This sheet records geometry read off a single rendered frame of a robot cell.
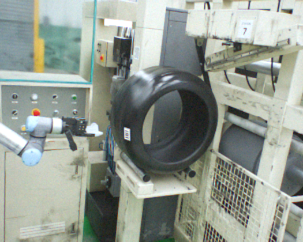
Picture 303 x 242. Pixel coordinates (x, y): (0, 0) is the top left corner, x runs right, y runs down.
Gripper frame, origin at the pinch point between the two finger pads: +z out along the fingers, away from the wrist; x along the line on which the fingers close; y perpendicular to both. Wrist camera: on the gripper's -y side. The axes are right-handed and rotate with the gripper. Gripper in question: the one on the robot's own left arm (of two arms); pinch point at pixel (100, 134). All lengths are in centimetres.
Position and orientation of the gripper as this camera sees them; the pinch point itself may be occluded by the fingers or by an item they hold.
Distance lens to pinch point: 177.5
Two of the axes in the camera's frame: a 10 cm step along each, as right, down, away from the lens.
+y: 2.2, -9.5, -2.2
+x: -4.1, -2.9, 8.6
